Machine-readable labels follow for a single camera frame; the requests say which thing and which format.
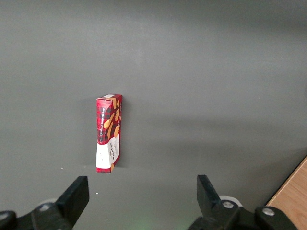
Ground oak wooden drawer cabinet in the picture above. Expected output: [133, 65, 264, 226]
[265, 154, 307, 230]

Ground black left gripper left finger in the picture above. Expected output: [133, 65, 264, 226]
[0, 176, 90, 230]

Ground red tartan shortbread box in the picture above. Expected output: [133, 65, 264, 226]
[95, 93, 123, 174]

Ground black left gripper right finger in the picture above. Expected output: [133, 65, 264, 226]
[187, 174, 298, 230]

